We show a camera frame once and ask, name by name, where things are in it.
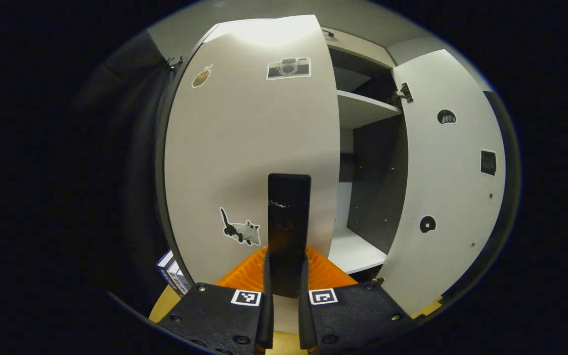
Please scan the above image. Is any white book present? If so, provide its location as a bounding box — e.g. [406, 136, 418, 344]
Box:
[166, 257, 186, 295]

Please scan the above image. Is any grey cabinet door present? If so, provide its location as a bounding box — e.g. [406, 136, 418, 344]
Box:
[378, 49, 506, 319]
[163, 15, 342, 333]

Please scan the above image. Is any grey cabinet drawer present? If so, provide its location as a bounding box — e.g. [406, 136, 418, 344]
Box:
[321, 27, 397, 69]

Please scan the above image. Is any black backdrop cloth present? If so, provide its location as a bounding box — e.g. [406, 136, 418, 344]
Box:
[65, 30, 522, 316]

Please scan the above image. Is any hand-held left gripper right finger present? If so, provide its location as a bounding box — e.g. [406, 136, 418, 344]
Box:
[298, 247, 413, 355]

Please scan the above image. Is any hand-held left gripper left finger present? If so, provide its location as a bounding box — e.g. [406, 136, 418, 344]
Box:
[157, 247, 275, 355]

